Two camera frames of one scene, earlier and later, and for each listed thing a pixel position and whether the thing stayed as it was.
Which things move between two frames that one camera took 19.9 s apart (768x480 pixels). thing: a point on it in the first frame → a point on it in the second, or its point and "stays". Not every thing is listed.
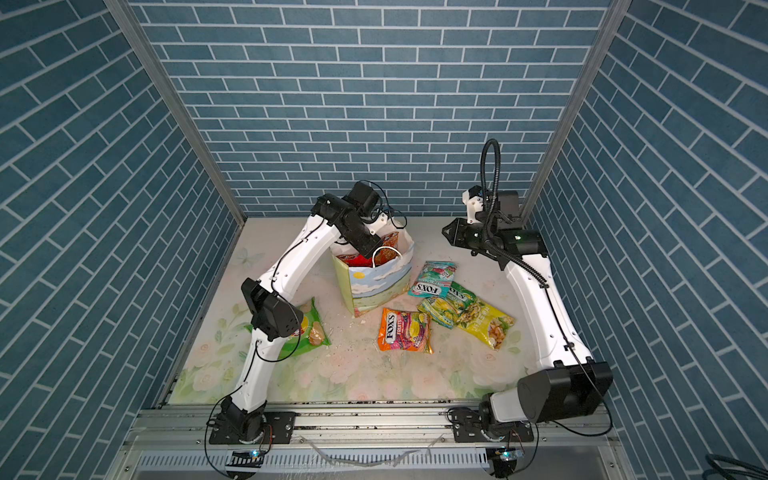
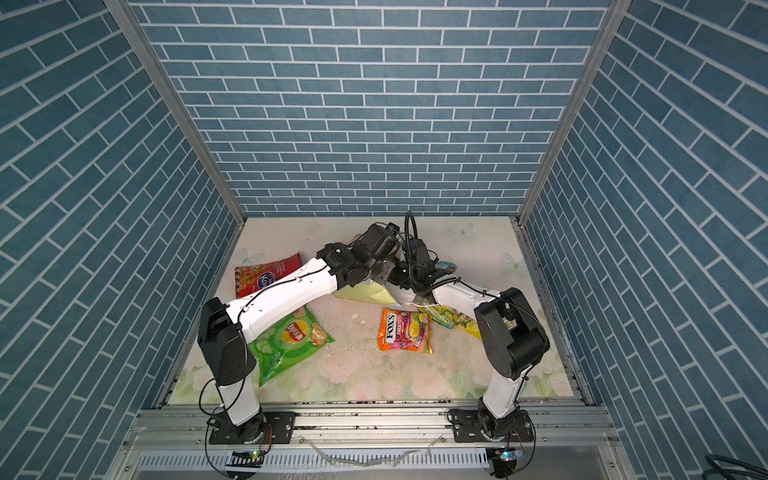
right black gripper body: [471, 237] → [400, 276]
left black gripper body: [362, 240] → [380, 272]
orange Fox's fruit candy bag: [405, 331] stays
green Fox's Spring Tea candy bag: [447, 310] stays
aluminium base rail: [379, 443] stays
